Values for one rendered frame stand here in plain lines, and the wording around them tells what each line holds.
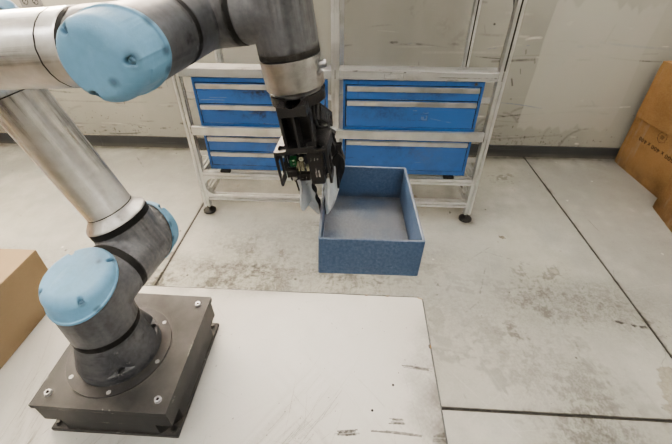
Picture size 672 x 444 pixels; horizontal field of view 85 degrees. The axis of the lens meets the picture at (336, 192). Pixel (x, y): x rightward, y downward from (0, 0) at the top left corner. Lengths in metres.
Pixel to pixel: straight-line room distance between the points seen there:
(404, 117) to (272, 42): 1.65
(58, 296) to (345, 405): 0.56
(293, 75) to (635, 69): 3.14
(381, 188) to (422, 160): 1.50
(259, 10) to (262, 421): 0.73
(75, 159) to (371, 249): 0.52
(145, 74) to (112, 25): 0.04
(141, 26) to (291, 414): 0.73
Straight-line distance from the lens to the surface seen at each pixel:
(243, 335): 0.97
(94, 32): 0.36
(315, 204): 0.59
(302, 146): 0.47
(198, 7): 0.45
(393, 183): 0.70
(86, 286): 0.72
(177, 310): 0.92
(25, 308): 1.17
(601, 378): 2.00
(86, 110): 3.69
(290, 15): 0.44
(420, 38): 2.82
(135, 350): 0.83
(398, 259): 0.55
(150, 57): 0.37
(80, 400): 0.89
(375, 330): 0.96
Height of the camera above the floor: 1.49
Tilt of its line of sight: 35 degrees down
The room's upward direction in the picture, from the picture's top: straight up
